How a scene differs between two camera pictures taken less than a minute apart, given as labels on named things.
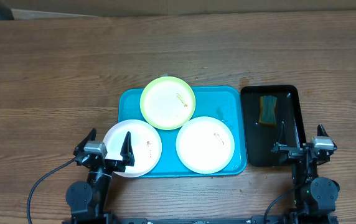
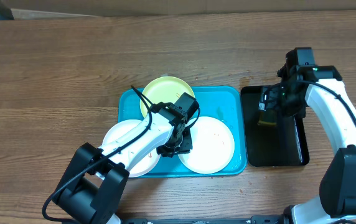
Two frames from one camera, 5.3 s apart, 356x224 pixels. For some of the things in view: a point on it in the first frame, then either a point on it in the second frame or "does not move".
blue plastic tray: [227, 104] does not move
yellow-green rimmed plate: [167, 103] does not move
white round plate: [205, 145] does not move
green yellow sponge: [267, 112] does not move
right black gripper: [300, 150] to [267, 104]
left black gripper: [127, 154] to [185, 148]
